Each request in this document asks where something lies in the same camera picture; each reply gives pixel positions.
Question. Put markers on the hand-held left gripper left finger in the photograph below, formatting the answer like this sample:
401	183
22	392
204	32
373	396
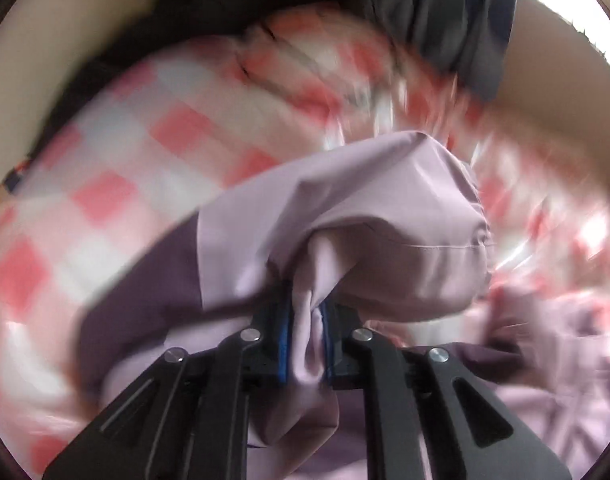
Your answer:
285	340

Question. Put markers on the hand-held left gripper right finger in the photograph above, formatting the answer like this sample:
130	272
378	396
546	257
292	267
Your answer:
327	355

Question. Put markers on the lavender and purple jacket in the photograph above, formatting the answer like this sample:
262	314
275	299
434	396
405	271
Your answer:
365	220

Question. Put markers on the pink checked bed sheet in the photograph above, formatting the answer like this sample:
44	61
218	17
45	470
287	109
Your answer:
135	125

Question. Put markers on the grey and blue cloth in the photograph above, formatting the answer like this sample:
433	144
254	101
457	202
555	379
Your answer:
445	20

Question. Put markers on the bright window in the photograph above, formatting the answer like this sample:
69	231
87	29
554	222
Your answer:
575	5

